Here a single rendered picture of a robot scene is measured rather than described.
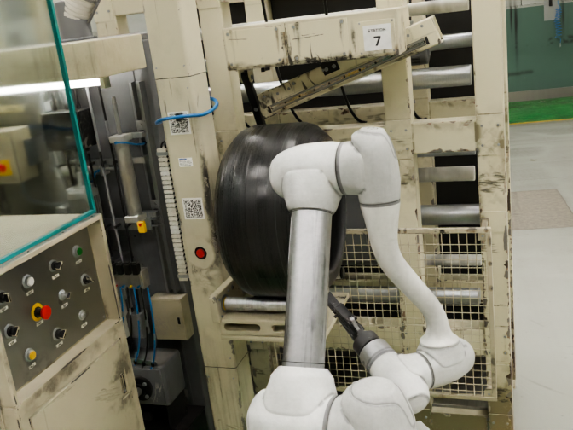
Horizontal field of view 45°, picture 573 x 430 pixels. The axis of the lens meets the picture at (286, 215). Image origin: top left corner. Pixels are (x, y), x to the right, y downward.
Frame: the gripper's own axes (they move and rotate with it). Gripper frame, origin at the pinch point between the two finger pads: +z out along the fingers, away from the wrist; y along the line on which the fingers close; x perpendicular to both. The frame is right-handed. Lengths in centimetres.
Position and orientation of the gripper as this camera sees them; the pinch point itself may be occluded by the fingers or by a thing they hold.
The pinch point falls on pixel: (332, 302)
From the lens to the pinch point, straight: 204.9
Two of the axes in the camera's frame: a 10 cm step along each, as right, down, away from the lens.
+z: -4.7, -5.3, 7.0
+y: 2.6, 6.8, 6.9
